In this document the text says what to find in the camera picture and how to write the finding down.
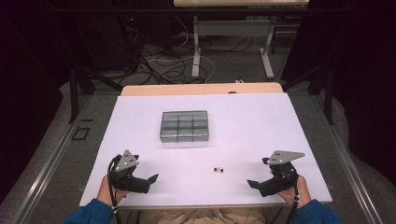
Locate black metal stand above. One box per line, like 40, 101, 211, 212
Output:
68, 62, 123, 124
281, 62, 336, 126

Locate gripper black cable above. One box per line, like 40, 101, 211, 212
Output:
279, 171, 302, 224
106, 154, 124, 224

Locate white table sheet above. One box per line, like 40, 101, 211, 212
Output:
78, 92, 333, 208

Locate person's beige trouser legs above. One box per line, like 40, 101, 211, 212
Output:
138, 207, 278, 224

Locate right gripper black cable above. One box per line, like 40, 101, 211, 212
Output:
279, 171, 302, 224

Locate person's left hand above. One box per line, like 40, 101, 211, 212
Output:
96, 175, 130, 207

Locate person's right hand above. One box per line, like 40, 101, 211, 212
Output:
276, 175, 313, 209

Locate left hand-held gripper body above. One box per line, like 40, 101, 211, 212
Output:
107, 149, 150, 194

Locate grey metal frame desk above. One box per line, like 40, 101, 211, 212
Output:
173, 0, 310, 79

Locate clear plastic compartment box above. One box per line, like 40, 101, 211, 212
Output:
159, 110, 210, 144

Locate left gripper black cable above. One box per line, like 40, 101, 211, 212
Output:
106, 154, 124, 224

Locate dark curtain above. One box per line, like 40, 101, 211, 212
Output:
0, 0, 64, 203
281, 0, 396, 185

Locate aluminium floor rail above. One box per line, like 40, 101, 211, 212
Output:
311, 92, 385, 224
10, 94, 94, 224

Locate tangle of black floor cables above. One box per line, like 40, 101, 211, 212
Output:
118, 34, 216, 86

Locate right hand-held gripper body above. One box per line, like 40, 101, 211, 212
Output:
260, 150, 306, 198

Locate black computer tower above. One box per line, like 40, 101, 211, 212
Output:
74, 12, 142, 71

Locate white floor cable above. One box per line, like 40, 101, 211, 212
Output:
146, 15, 217, 84

